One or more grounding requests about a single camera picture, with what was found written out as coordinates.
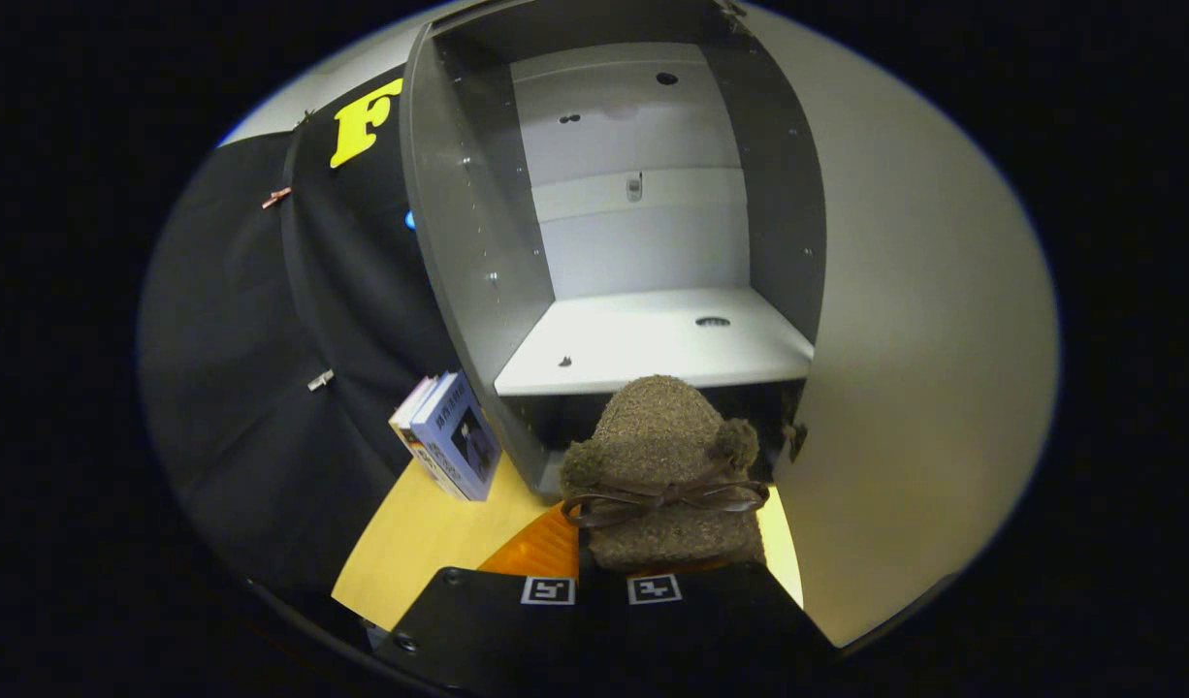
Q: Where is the blue cover book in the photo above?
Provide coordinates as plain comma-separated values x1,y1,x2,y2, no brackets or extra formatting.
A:
410,371,503,502

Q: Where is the brown fuzzy shoe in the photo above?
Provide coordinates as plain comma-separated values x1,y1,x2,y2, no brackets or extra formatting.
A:
559,374,772,573

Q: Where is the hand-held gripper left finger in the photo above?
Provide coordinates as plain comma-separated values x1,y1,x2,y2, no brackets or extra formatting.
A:
373,502,584,694

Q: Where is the black backdrop cloth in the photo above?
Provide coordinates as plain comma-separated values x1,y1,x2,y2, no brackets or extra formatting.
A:
139,66,460,592

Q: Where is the dark grey shoe cabinet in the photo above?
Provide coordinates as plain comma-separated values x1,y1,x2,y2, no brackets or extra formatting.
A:
401,0,828,500

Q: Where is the beige shoe cabinet door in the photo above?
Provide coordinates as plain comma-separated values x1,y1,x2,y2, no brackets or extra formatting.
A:
730,0,1061,649

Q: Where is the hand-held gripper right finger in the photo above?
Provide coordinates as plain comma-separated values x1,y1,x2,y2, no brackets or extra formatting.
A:
583,557,838,694

